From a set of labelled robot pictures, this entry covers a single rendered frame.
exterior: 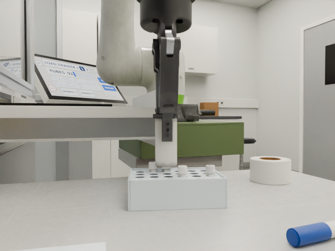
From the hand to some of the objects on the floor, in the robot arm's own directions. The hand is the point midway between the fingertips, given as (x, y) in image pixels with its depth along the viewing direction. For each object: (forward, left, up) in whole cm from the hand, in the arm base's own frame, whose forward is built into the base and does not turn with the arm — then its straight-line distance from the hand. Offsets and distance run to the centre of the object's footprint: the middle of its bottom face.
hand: (165, 141), depth 42 cm
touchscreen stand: (+15, -125, -86) cm, 152 cm away
